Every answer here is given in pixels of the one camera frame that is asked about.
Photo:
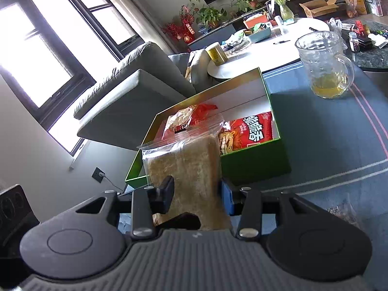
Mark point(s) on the dark object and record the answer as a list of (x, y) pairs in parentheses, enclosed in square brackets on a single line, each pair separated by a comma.
[(15, 212)]

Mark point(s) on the clear plastic bag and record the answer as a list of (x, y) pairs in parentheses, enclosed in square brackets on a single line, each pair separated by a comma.
[(336, 25)]

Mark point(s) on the red flower decoration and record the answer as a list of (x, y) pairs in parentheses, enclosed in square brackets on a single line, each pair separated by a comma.
[(182, 27)]

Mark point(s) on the white round table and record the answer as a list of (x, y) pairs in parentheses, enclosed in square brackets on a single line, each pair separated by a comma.
[(272, 54)]

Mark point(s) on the black framed window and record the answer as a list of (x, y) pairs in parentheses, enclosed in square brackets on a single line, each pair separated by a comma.
[(39, 51)]

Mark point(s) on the yellow can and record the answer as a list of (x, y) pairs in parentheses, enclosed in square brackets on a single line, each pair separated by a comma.
[(216, 55)]

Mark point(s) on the white curtain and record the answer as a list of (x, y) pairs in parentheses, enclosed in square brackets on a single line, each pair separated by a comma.
[(136, 6)]

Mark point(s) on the blue basket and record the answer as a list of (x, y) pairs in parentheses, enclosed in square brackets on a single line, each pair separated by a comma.
[(260, 35)]

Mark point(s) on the red cracker snack packet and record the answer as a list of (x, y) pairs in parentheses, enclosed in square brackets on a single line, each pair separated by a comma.
[(251, 133)]

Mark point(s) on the dark marble round table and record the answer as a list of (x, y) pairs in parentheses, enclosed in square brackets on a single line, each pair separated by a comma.
[(372, 59)]

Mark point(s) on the wall socket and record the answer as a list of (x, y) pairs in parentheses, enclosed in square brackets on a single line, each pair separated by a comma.
[(96, 176)]

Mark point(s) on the red packet beige round print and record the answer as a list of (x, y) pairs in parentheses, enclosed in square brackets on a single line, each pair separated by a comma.
[(178, 121)]

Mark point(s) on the grey armchair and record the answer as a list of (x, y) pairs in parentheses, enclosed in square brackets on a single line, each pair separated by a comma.
[(121, 97)]

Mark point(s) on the glass pitcher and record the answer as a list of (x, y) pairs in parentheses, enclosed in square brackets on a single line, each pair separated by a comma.
[(321, 63)]

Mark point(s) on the small glass jar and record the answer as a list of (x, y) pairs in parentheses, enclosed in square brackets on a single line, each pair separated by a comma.
[(354, 44)]

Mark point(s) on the clear brown snack bag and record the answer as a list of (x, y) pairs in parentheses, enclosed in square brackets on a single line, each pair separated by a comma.
[(345, 215)]

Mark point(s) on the beige cushion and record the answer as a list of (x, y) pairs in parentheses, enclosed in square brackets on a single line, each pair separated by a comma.
[(198, 66)]

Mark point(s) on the green cardboard box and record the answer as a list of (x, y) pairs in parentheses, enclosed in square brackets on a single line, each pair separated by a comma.
[(257, 163)]

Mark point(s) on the black pen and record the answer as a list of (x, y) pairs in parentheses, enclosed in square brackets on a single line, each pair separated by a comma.
[(313, 29), (282, 41)]

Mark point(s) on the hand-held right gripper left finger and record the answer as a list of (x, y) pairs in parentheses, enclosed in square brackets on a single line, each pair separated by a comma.
[(165, 194)]

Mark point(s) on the orange box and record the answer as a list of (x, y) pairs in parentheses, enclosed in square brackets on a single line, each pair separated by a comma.
[(254, 21)]

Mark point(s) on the orange bag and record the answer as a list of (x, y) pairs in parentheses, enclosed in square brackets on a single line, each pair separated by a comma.
[(359, 6)]

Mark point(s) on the red box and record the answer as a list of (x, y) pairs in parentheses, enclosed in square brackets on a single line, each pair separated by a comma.
[(359, 25)]

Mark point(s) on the clear bag of brown cake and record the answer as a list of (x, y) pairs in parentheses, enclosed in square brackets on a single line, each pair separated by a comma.
[(185, 169)]

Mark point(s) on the open brown cardboard box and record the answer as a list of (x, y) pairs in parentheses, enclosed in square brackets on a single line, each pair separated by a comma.
[(318, 7)]

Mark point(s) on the clear storage bin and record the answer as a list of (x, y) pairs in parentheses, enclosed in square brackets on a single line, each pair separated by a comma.
[(379, 4)]

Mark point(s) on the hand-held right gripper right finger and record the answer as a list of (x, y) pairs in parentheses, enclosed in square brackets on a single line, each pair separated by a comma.
[(226, 197)]

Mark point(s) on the spider plant in glass vase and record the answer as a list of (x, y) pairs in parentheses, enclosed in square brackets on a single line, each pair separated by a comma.
[(286, 13)]

